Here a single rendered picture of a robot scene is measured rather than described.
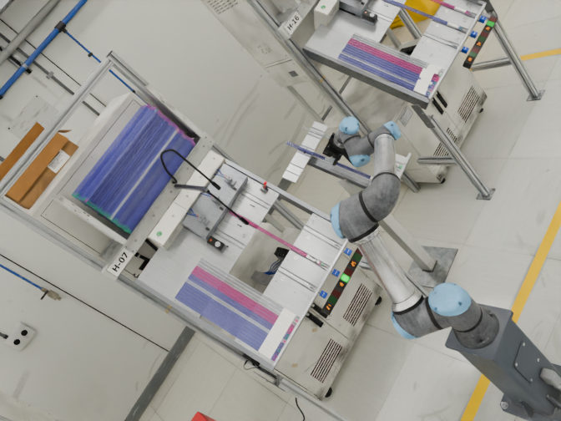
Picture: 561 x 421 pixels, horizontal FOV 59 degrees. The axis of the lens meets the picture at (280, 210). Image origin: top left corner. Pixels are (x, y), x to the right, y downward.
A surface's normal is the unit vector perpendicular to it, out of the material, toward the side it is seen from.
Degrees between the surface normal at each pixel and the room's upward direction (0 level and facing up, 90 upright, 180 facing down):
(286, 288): 48
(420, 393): 0
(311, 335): 90
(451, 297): 8
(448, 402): 0
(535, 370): 90
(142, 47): 90
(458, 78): 90
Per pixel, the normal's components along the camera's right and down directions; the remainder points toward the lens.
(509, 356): 0.58, 0.04
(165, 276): -0.03, -0.33
